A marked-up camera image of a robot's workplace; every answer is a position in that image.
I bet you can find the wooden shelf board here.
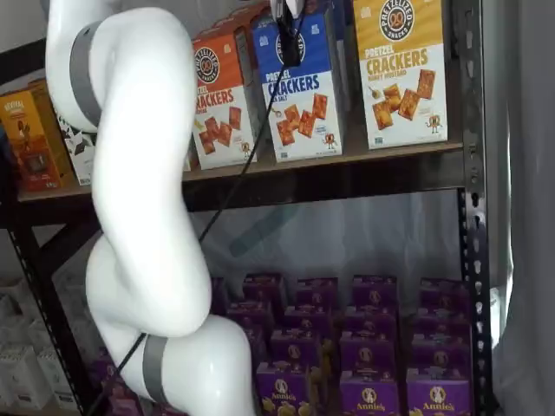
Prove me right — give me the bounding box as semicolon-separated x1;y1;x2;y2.
16;141;466;205

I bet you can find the orange brown snack box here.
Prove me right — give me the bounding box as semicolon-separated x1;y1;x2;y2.
0;88;78;193
26;78;60;97

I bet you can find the yellow pretzel crackers box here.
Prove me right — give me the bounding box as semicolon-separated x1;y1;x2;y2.
352;0;449;151

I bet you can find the purple Annie's box teal label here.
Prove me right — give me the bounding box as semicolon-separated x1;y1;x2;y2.
406;375;474;416

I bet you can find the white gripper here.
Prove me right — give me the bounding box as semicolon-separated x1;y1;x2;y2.
270;0;307;17

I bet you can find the blue grey tape strip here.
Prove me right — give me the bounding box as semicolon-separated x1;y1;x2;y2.
228;211;301;257

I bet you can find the orange pretzel crackers box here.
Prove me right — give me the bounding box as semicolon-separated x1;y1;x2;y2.
189;31;273;172
214;1;273;36

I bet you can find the blue white pretzel crackers box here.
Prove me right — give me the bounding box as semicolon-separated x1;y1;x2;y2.
251;11;349;164

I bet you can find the black metal shelving frame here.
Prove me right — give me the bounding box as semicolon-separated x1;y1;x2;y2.
0;0;498;416

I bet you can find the white package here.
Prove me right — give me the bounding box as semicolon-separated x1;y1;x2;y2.
36;346;80;407
0;345;53;411

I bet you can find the black and white box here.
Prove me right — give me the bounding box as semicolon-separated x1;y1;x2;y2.
51;106;101;187

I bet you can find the white curtain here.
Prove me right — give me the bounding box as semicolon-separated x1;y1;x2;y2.
480;0;555;416

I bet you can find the black cable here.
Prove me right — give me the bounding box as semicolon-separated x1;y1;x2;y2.
86;8;314;416

